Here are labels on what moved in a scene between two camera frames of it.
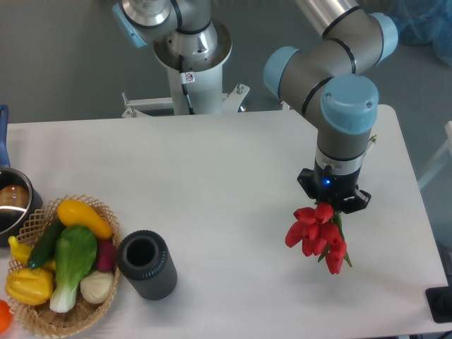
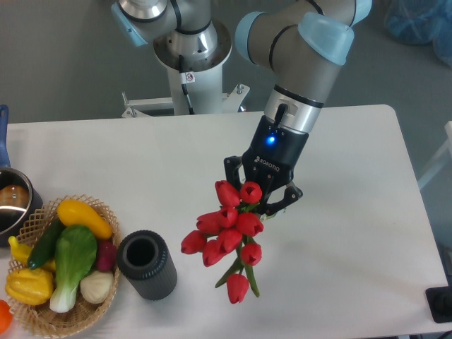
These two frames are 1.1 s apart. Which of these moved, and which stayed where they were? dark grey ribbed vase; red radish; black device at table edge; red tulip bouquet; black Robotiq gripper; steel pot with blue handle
Moved: red tulip bouquet; black Robotiq gripper
Stayed: steel pot with blue handle; red radish; black device at table edge; dark grey ribbed vase
